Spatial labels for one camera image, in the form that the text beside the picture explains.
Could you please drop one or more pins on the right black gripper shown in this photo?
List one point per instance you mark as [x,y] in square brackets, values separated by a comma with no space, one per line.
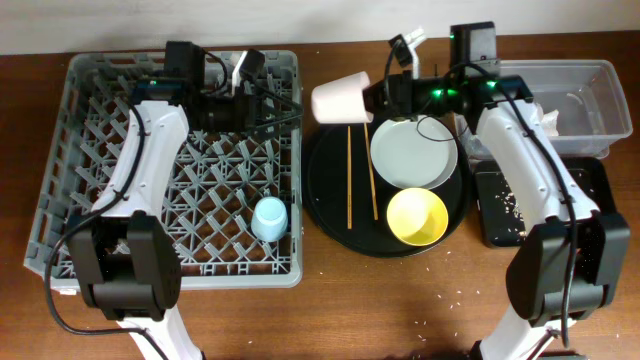
[401,96]

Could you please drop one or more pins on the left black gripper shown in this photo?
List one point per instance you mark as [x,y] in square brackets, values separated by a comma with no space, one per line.
[249,118]

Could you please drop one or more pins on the pink plastic cup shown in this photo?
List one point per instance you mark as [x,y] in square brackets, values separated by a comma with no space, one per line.
[342,101]

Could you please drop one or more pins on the light blue plastic cup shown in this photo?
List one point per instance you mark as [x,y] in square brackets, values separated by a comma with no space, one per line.
[270,219]

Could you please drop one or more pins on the yellow bowl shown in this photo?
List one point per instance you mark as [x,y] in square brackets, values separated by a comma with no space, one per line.
[417,217]

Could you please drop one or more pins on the food scraps pile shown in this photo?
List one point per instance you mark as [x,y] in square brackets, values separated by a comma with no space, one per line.
[510,205]

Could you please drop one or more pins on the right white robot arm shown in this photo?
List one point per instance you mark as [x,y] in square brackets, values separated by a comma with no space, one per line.
[570,262]

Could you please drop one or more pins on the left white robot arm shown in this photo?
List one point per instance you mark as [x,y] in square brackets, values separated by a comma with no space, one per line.
[125,263]

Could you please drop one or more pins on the grey plastic dishwasher rack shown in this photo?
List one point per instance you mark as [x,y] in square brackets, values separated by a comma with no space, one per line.
[214,187]

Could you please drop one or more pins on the crumpled white plastic waste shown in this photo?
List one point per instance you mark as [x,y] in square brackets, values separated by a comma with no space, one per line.
[549,121]

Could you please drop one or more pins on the black rectangular waste tray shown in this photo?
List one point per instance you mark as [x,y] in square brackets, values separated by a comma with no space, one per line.
[588,172]

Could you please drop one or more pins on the clear plastic waste bin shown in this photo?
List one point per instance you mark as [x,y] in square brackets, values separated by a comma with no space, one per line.
[588,97]

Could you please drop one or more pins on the white round plate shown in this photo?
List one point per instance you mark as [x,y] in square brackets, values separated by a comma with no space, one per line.
[414,154]

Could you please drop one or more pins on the left wooden chopstick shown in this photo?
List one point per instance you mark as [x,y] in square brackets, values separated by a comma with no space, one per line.
[349,181]

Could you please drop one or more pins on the wooden chopstick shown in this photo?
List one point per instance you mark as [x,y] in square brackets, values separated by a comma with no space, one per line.
[349,181]
[370,172]

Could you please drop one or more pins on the right wooden chopstick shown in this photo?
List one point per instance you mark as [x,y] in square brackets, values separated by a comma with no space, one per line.
[370,172]

